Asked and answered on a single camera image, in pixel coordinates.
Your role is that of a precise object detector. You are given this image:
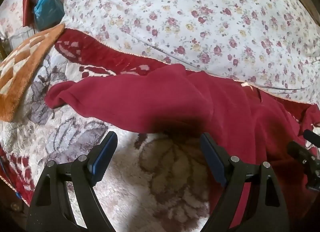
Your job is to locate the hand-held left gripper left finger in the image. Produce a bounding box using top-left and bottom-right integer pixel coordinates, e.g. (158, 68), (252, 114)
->
(26, 131), (118, 232)

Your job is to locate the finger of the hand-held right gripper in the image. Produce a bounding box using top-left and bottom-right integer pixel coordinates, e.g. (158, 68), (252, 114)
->
(303, 129), (320, 148)
(287, 141), (320, 170)

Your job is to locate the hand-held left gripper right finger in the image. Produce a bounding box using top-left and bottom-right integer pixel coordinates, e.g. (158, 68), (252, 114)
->
(200, 132), (289, 232)

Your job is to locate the dark red knit garment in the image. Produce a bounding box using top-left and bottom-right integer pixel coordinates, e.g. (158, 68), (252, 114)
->
(44, 63), (320, 232)

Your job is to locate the red and white floral blanket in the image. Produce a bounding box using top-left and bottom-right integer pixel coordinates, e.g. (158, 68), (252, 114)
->
(0, 29), (320, 232)

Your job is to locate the orange checkered fluffy mat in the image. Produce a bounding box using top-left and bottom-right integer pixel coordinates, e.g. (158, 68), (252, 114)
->
(0, 24), (66, 123)

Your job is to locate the white floral quilt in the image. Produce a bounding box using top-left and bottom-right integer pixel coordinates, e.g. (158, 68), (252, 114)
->
(61, 0), (320, 103)

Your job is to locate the blue plastic bag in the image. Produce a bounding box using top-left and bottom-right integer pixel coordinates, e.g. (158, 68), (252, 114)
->
(34, 0), (65, 31)

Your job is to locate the pale floral pillow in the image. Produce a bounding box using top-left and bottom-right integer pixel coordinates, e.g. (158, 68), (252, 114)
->
(0, 0), (28, 41)

